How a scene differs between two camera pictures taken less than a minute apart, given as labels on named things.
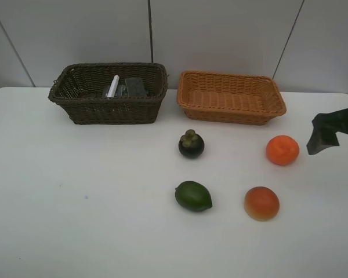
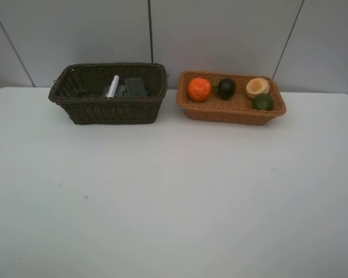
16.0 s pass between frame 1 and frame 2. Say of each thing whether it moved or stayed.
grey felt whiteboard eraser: stayed
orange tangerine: moved
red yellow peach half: moved
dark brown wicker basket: stayed
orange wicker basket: stayed
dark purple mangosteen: moved
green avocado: moved
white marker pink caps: stayed
